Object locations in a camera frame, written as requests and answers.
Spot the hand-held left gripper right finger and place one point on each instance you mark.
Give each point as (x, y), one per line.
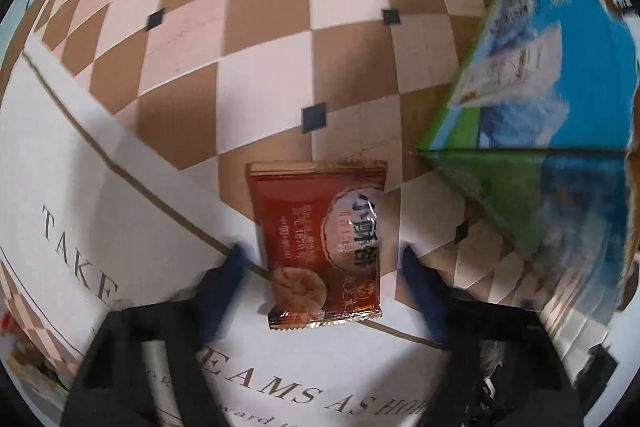
(425, 292)

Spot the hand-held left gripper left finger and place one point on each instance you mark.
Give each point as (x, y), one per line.
(225, 287)

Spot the brown-red biscuit packet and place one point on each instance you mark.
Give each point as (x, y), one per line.
(305, 237)

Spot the blue and green printed carton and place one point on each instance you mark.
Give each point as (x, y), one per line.
(550, 117)

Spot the checkered printed tablecloth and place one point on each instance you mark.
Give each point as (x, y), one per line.
(200, 57)

